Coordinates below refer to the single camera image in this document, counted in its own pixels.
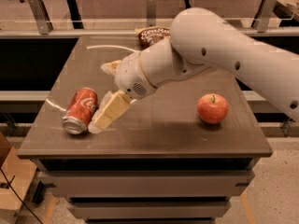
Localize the red apple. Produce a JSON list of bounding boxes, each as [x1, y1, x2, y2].
[[197, 93, 229, 124]]

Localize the middle metal rail bracket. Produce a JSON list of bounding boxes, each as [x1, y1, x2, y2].
[[146, 0, 156, 26]]

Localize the cardboard box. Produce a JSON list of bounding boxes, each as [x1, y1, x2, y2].
[[0, 133, 36, 224]]

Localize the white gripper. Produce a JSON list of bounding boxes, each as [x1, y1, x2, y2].
[[88, 51, 157, 133]]

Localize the right metal rail bracket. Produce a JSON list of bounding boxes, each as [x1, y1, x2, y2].
[[251, 0, 277, 33]]

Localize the black cable on floor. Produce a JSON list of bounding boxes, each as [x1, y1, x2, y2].
[[0, 168, 44, 224]]

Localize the left metal rail bracket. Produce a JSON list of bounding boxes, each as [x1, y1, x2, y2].
[[27, 0, 53, 35]]

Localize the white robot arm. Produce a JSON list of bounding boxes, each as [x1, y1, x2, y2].
[[88, 7, 299, 133]]

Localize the red coke can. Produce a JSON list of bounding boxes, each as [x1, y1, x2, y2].
[[62, 88, 98, 134]]

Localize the brown chip bag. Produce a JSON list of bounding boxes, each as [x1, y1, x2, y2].
[[135, 26, 170, 48]]

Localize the metal rail bracket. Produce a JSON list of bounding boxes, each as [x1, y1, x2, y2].
[[27, 0, 53, 35], [146, 0, 156, 26], [251, 0, 277, 33]]

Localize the grey drawer cabinet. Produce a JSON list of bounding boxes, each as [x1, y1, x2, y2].
[[19, 35, 272, 224]]

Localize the black table leg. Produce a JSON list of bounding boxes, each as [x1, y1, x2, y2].
[[66, 0, 84, 29]]

